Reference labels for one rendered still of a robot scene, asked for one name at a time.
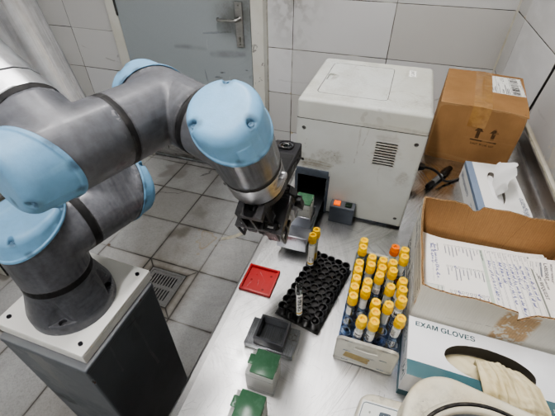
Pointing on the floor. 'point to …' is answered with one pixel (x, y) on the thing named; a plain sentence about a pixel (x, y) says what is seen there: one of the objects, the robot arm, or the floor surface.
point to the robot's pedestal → (115, 366)
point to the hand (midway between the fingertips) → (283, 215)
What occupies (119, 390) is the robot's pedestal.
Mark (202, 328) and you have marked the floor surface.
